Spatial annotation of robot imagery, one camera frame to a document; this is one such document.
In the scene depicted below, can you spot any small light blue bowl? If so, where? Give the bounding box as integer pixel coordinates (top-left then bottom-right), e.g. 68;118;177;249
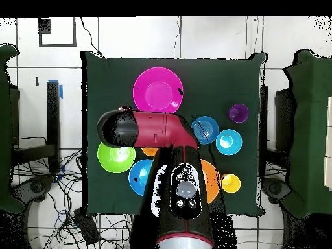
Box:
215;128;243;156

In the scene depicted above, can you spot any green cloth covered side table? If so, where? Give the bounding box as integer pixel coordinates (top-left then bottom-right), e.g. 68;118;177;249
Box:
281;49;332;219
0;43;25;214

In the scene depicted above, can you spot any orange cup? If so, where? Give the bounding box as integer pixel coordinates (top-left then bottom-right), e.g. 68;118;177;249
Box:
141;147;160;157

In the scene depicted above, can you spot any black power box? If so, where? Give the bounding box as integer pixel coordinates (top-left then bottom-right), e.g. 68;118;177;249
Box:
73;207;101;246

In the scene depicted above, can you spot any purple cup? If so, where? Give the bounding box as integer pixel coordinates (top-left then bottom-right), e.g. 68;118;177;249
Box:
228;103;250;124

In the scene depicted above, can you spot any dark grey chair base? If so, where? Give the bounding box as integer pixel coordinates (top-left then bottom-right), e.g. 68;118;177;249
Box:
11;176;54;206
260;177;292;206

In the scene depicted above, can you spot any medium blue bowl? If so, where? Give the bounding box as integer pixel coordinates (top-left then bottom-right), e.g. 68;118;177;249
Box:
128;158;154;197

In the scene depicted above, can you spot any black metal frame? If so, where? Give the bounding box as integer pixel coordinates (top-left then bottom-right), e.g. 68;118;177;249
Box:
10;81;61;174

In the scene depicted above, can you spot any blue tape strip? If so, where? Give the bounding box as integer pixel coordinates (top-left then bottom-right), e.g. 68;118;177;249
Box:
48;79;64;99

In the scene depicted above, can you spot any tangle of floor cables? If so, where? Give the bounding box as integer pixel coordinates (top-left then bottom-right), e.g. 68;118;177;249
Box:
11;136;133;249

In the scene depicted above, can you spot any dark green tablecloth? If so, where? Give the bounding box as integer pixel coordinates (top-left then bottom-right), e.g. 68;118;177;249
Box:
80;50;268;217

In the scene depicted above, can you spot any large green bowl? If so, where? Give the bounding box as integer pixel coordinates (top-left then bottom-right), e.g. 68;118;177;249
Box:
97;141;136;174

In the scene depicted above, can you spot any black square floor frame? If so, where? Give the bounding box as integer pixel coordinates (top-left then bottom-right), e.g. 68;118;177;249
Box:
38;16;78;48

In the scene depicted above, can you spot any large orange bowl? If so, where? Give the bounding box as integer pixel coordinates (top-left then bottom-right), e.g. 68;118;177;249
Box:
200;158;222;205

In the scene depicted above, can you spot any dark blue bowl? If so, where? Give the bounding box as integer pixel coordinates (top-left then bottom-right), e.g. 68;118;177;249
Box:
190;115;219;145

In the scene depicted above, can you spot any yellow cup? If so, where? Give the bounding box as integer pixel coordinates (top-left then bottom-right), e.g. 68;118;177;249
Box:
220;173;241;194

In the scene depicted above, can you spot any thin black cable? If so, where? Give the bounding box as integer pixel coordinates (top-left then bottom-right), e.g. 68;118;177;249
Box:
79;16;104;57

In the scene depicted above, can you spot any large pink bowl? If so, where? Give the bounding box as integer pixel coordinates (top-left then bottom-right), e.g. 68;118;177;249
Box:
132;66;184;115

